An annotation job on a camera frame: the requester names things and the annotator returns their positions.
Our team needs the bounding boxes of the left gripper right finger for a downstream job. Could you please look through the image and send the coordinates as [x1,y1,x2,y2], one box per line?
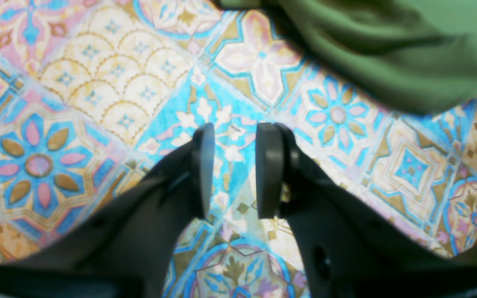
[256,123,477,298]

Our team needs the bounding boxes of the patterned tablecloth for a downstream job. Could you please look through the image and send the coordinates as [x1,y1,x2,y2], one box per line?
[0,0,477,298]

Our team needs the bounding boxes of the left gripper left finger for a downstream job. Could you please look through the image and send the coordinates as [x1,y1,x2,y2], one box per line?
[0,124,214,298]

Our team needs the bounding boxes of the green t-shirt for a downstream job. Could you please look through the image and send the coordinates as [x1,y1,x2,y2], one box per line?
[218,0,477,115]

